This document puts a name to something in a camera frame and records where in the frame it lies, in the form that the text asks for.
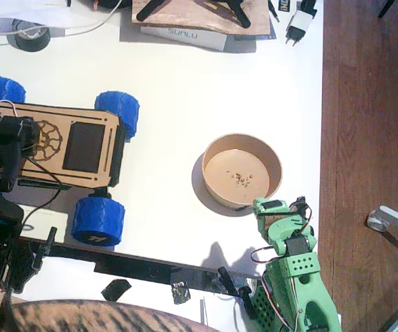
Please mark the black printed sticker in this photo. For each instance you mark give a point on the black printed sticker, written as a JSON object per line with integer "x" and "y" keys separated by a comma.
{"x": 284, "y": 5}

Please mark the crumpled dark tape piece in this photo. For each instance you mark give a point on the crumpled dark tape piece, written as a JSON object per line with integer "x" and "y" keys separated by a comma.
{"x": 180, "y": 293}

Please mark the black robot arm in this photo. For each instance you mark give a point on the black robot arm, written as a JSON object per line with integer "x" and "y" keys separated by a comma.
{"x": 5, "y": 162}

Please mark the wooden rover body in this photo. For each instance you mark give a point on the wooden rover body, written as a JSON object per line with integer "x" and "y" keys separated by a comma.
{"x": 85, "y": 148}

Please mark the white SUNLU box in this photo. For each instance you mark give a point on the white SUNLU box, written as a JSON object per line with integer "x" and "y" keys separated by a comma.
{"x": 199, "y": 38}

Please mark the white black power adapter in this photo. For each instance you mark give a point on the white black power adapter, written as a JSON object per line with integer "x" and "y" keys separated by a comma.
{"x": 301, "y": 20}

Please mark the brown wooden board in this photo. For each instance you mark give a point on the brown wooden board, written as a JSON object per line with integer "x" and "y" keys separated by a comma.
{"x": 192, "y": 17}

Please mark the blue rover wheel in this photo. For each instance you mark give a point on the blue rover wheel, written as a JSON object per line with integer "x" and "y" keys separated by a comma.
{"x": 2, "y": 90}
{"x": 119, "y": 107}
{"x": 97, "y": 218}

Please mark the black chair leg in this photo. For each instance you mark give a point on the black chair leg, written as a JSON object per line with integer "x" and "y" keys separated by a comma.
{"x": 385, "y": 8}

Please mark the black tripod stand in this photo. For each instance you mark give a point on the black tripod stand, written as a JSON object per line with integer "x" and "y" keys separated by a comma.
{"x": 244, "y": 17}

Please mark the black table clamp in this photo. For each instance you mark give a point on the black table clamp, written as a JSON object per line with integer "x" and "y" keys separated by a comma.
{"x": 48, "y": 242}
{"x": 247, "y": 301}

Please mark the brown paper bowl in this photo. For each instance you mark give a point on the brown paper bowl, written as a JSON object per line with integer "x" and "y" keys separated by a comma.
{"x": 237, "y": 173}

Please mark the black tape roll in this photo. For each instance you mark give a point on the black tape roll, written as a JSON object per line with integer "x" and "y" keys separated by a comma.
{"x": 35, "y": 43}

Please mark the black pen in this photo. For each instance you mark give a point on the black pen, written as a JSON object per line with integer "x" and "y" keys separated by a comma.
{"x": 273, "y": 12}

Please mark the black tape piece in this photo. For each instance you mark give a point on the black tape piece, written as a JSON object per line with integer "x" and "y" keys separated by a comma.
{"x": 116, "y": 290}

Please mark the black metal rail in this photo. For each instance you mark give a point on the black metal rail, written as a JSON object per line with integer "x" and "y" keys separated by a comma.
{"x": 133, "y": 266}

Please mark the black plug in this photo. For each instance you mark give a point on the black plug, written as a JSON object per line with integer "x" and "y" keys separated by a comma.
{"x": 309, "y": 5}

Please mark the striped brown fabric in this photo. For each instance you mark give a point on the striped brown fabric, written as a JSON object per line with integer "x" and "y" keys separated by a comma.
{"x": 81, "y": 318}

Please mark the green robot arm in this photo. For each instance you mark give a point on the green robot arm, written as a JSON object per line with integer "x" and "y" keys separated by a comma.
{"x": 306, "y": 287}

